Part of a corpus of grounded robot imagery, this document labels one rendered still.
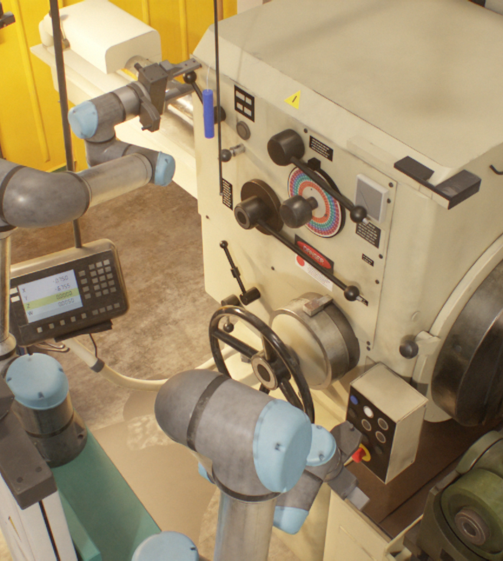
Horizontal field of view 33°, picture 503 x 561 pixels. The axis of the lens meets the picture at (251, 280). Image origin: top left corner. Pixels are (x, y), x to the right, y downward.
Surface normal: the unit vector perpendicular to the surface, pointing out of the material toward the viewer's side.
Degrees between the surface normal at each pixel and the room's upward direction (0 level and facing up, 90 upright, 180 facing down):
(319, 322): 19
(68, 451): 72
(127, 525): 0
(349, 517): 90
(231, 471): 80
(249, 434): 35
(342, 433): 25
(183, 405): 42
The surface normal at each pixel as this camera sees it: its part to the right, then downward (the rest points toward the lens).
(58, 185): 0.57, -0.37
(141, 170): 0.89, -0.12
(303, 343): -0.51, 0.19
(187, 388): -0.32, -0.65
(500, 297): -0.44, -0.33
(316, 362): -0.37, 0.48
